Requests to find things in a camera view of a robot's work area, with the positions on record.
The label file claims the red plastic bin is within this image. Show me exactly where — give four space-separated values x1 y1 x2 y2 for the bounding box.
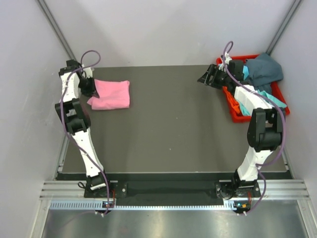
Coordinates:
229 55 290 123

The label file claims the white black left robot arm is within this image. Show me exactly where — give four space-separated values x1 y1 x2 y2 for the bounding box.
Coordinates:
54 59 112 199

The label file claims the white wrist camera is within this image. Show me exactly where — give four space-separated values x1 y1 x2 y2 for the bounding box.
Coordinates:
82 67 94 78
217 52 232 72

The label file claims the slotted cable duct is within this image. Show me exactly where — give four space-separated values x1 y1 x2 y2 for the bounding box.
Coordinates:
49 200 247 211

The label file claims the right aluminium corner post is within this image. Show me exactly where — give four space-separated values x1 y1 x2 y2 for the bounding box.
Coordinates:
266 0 304 55

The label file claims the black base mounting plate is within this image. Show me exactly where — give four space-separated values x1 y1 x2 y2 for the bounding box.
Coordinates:
84 180 261 199

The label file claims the grey blue t shirt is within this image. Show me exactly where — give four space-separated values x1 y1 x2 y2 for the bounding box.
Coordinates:
245 53 284 94

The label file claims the orange t shirt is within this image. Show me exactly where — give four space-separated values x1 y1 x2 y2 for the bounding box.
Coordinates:
222 87 242 116

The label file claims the left aluminium corner post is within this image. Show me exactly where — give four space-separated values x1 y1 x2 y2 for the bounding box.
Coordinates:
35 0 78 60

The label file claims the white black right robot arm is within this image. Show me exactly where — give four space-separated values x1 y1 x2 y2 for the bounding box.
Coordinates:
198 60 284 199

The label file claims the aluminium frame rail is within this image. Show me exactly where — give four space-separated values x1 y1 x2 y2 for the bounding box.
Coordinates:
40 179 310 200

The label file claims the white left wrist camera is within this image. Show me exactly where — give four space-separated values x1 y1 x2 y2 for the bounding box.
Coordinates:
82 67 94 78

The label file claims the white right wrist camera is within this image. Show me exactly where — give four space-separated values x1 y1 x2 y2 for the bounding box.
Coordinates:
217 52 232 72

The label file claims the teal t shirt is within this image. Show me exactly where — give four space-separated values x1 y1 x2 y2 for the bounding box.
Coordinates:
234 88 287 116

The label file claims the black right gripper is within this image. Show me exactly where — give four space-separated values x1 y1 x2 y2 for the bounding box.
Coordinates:
197 64 231 90

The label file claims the aluminium corner post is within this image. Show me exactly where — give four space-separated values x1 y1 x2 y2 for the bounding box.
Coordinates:
35 0 78 60
266 0 304 55

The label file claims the light blue t shirt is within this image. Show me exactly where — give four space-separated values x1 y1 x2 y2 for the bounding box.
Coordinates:
243 65 249 80

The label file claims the pink t shirt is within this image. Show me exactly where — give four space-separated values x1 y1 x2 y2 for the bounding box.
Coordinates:
87 79 130 110

